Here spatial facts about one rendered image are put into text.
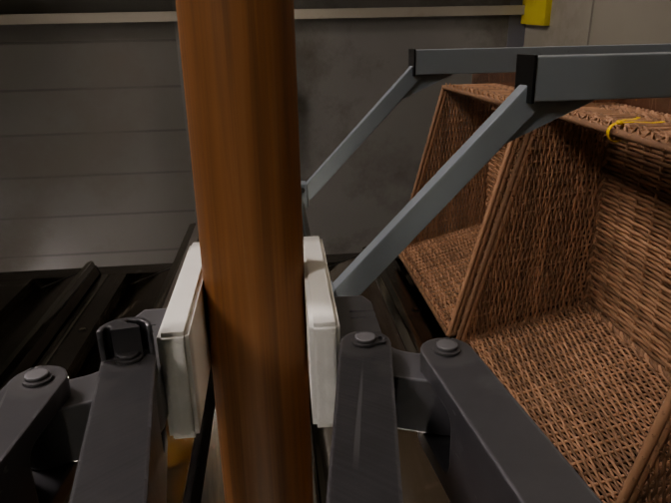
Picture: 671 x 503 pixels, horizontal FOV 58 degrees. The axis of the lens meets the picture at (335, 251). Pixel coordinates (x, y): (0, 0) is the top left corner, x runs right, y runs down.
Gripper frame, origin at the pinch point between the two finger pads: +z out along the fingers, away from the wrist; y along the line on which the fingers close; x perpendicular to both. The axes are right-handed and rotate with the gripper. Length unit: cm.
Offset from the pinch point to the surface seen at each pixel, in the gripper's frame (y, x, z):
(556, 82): 26.5, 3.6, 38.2
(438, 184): 16.2, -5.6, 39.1
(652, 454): 39, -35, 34
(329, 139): 26, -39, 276
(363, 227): 43, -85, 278
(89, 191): -90, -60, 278
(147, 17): -52, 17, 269
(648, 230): 61, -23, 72
